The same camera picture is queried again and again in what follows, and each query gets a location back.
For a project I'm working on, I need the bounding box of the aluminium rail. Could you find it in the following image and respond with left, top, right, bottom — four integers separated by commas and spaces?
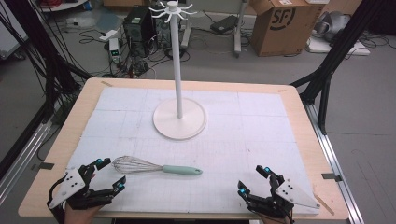
0, 119, 54, 204
303, 102, 366, 224

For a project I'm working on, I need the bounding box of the thin wooden strip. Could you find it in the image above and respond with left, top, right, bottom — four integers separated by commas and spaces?
312, 193, 336, 217

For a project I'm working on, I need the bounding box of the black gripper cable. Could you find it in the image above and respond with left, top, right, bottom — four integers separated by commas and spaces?
46, 175, 69, 224

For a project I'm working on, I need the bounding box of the black power adapter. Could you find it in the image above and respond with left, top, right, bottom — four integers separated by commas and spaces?
209, 14, 240, 35

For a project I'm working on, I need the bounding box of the person's right hand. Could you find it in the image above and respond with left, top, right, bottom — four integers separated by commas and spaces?
257, 210, 296, 224

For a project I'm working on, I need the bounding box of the white hook stand rack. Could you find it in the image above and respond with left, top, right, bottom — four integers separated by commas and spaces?
148, 0, 208, 141

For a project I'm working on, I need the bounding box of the green handled metal whisk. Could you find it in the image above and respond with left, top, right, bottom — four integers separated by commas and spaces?
111, 155, 204, 176

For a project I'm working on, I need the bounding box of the white power strip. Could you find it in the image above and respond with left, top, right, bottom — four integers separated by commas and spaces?
98, 29, 119, 43

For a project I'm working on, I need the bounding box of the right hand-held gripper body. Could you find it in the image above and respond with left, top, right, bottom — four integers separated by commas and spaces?
246, 174, 321, 219

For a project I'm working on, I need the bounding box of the white grid mat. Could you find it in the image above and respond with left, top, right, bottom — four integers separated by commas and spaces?
66, 86, 320, 217

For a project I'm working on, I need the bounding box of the white metal stand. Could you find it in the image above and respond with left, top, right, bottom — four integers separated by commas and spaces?
233, 0, 251, 59

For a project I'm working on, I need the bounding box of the grey bag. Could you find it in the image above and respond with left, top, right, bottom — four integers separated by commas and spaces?
313, 10, 352, 44

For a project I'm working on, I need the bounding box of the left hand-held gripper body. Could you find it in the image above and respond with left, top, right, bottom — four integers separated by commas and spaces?
46, 164, 108, 211

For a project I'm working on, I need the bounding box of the small device with green display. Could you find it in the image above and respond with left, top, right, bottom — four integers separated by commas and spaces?
107, 37, 122, 64

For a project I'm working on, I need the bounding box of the white flat board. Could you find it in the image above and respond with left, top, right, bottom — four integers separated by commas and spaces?
305, 36, 372, 57

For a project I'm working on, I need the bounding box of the brown cardboard box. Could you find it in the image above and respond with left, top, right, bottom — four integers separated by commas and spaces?
249, 0, 327, 58

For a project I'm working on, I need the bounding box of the black metal frame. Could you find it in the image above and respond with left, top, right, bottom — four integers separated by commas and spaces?
0, 0, 94, 183
289, 0, 388, 136

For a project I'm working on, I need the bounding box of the black computer tower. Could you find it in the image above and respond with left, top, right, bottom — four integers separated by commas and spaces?
122, 5, 157, 59

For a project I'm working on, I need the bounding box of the person's left hand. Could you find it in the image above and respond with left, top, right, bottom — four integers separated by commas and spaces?
64, 199, 106, 224

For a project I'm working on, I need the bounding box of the tangle of floor cables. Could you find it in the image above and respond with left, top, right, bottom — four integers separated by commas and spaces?
78, 27, 191, 79

